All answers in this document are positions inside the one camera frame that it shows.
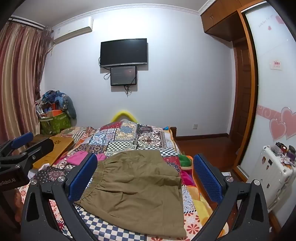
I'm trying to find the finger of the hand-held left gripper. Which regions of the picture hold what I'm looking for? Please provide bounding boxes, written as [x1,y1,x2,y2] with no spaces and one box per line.
[14,138,55,165]
[0,132,34,158]

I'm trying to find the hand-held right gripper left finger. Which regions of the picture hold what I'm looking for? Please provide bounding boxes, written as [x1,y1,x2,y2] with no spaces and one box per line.
[20,153,109,241]

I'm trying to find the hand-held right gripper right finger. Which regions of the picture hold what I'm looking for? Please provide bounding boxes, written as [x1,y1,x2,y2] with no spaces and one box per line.
[192,153,273,241]

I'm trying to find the khaki pants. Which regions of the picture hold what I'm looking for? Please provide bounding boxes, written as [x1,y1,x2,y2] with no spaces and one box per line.
[73,149,187,238]

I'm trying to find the wooden lap table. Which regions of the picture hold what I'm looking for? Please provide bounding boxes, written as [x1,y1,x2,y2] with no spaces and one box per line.
[32,135,74,169]

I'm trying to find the pink yellow fleece blanket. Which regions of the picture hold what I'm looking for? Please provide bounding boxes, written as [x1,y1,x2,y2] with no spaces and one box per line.
[180,166,219,215]

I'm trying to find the folded pink cloth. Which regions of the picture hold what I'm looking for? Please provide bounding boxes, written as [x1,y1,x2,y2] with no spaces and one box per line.
[67,151,107,166]

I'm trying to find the green patterned bag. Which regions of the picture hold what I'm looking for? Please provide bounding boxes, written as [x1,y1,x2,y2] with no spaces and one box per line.
[39,113,73,135]

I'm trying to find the green cloth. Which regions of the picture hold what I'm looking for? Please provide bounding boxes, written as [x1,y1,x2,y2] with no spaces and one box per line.
[179,154,193,168]

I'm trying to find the orange box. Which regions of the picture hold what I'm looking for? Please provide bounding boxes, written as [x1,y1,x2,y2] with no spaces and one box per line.
[45,104,63,118]

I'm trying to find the pile of clothes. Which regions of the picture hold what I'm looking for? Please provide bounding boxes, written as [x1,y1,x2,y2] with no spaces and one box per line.
[36,90,77,121]

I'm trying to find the striped red curtain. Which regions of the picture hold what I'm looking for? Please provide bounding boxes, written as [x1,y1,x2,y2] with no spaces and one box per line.
[0,16,55,150]

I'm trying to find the patchwork printed blanket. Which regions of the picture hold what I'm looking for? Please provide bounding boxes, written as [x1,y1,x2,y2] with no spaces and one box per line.
[18,120,220,241]

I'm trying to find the small dark jar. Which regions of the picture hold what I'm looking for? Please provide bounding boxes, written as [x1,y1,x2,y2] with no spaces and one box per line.
[275,142,287,154]

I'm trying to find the wooden room door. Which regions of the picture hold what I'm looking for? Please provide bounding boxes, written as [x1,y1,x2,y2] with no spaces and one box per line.
[229,37,253,144]

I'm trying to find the white heart-print sliding door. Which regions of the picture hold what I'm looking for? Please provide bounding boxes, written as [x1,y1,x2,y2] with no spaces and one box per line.
[239,5,296,183]

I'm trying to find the white air conditioner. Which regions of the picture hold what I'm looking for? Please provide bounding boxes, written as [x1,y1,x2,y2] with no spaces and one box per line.
[52,17,94,43]

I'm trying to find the wooden overhead cabinet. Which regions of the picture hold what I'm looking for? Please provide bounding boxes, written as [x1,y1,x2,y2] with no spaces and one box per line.
[200,0,249,42]

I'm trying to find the small black wall monitor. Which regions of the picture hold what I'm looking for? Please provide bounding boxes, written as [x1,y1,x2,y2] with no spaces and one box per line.
[110,66,137,86]

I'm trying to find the black wall television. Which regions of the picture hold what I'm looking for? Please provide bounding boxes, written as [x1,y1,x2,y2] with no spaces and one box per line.
[100,38,148,68]

